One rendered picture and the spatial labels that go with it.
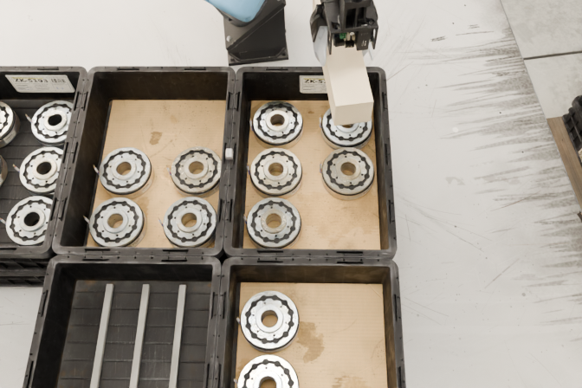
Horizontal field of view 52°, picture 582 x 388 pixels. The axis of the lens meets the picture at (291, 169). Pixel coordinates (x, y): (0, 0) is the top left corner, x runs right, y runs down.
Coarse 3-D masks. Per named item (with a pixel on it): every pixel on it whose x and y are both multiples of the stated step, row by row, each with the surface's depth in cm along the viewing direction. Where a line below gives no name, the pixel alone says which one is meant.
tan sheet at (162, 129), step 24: (120, 120) 127; (144, 120) 127; (168, 120) 127; (192, 120) 127; (216, 120) 127; (120, 144) 125; (144, 144) 125; (168, 144) 125; (192, 144) 125; (216, 144) 124; (96, 192) 120; (168, 192) 120; (216, 192) 119; (144, 240) 115
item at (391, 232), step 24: (240, 72) 120; (264, 72) 120; (288, 72) 120; (312, 72) 120; (384, 72) 119; (240, 96) 118; (384, 96) 117; (240, 120) 116; (384, 120) 114; (384, 144) 112; (384, 168) 110
